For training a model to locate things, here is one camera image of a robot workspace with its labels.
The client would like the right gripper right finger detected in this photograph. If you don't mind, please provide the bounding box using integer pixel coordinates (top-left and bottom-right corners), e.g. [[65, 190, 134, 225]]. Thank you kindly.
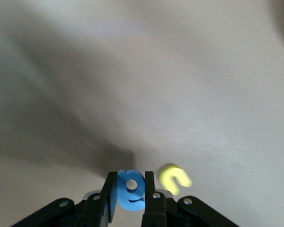
[[142, 171, 187, 227]]

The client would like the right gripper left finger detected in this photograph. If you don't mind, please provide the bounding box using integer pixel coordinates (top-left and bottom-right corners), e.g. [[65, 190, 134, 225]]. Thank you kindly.
[[68, 172, 118, 227]]

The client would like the brown table cover sheet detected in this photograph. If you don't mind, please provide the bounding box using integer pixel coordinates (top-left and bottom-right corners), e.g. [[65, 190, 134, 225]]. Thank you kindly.
[[0, 0, 284, 227]]

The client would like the yellow foam lowercase letter u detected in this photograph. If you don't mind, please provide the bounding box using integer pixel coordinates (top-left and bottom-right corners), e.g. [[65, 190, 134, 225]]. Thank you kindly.
[[159, 164, 193, 196]]

